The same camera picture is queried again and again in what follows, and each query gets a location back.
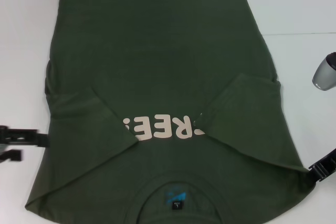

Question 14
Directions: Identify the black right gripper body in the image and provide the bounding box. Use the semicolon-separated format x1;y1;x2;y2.
323;147;336;169

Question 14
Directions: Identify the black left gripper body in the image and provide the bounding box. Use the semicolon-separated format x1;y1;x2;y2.
0;125;18;146

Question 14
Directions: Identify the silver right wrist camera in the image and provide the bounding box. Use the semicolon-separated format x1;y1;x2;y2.
311;51;336;91

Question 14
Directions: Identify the dark green t-shirt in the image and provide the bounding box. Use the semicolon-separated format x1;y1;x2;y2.
24;0;319;224

